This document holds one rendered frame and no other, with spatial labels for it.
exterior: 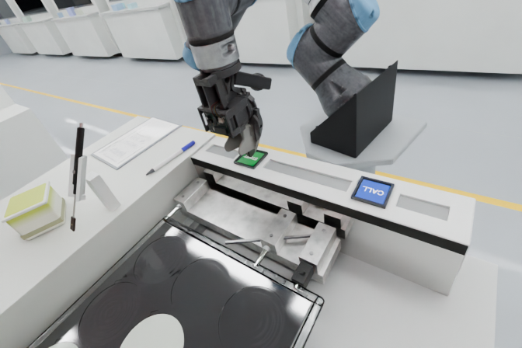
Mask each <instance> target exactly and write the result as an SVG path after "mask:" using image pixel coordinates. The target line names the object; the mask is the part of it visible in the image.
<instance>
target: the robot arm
mask: <svg viewBox="0 0 522 348"><path fill-rule="evenodd" d="M174 1H175V3H176V7H177V9H178V12H179V16H180V19H181V21H182V23H183V27H184V30H185V32H186V36H187V40H186V42H185V43H184V48H183V59H184V61H185V62H186V63H187V64H188V65H189V66H190V67H191V68H193V69H195V70H198V71H200V74H198V75H196V76H194V77H193V82H194V84H195V86H196V89H197V93H198V95H199V97H200V101H201V104H202V105H201V106H199V107H197V110H198V112H199V114H200V118H201V120H202V123H203V126H204V129H205V131H206V132H208V131H209V130H210V131H211V133H215V134H221V135H224V136H228V139H227V141H226V142H225V144H224V149H225V151H227V152H230V151H233V150H235V149H236V148H238V153H239V155H244V154H247V156H248V157H252V156H253V155H254V154H255V153H256V150H257V148H258V145H259V139H260V138H261V134H262V130H263V119H262V117H261V115H260V112H259V108H258V107H257V105H256V102H255V98H254V97H253V96H252V95H251V94H250V92H246V88H242V87H235V85H241V86H247V87H251V89H252V90H254V91H261V90H263V89H267V90H269V89H270V87H271V82H272V79H271V78H268V77H265V76H264V75H263V74H261V73H254V74H250V73H246V72H242V71H239V70H240V69H241V67H242V66H241V63H240V60H239V52H238V47H237V43H236V40H235V35H234V32H235V29H236V27H237V26H238V24H239V22H240V20H241V19H242V17H243V15H244V13H245V11H246V9H247V8H248V7H251V6H252V5H254V4H255V2H256V1H257V0H174ZM304 1H305V2H306V3H307V4H308V5H309V15H310V17H312V18H313V20H314V21H315V22H314V23H313V24H312V23H308V24H306V25H304V26H303V27H302V28H301V29H300V30H299V32H298V33H296V34H295V35H294V37H293V39H292V40H291V42H290V43H289V45H288V48H287V59H288V60H289V62H290V63H291V64H292V67H293V68H294V69H295V70H297V72H298V73H299V74H300V75H301V77H302V78H303V79H304V80H305V81H306V82H307V83H308V84H309V85H310V86H311V88H312V89H313V90H314V91H315V93H316V94H317V96H318V99H319V102H320V103H321V106H322V108H323V111H324V113H325V114H326V115H327V116H328V117H330V116H331V115H332V114H333V113H335V112H336V111H337V110H338V109H339V108H340V107H341V106H343V105H344V104H345V103H347V102H348V101H349V100H350V99H352V98H353V97H354V94H355V93H356V94H357V93H358V92H359V91H361V90H362V89H363V88H364V87H366V86H367V85H368V84H369V83H371V82H372V81H371V79H370V78H369V77H368V76H367V75H363V74H362V73H361V72H359V71H358V70H357V69H355V68H353V67H351V66H349V65H348V64H347V63H346V62H345V60H344V59H343V58H342V56H343V55H344V54H345V53H346V52H347V51H348V50H349V49H350V48H351V47H352V46H353V45H354V44H355V43H356V42H357V41H358V40H359V39H360V38H361V37H362V36H363V35H364V34H365V33H366V32H368V30H369V29H370V28H371V27H372V25H373V24H374V23H375V22H376V21H377V20H378V17H379V15H380V9H379V5H378V2H377V0H304ZM202 113H204V116H205V118H206V120H207V125H206V124H205V122H204V118H203V116H202Z"/></svg>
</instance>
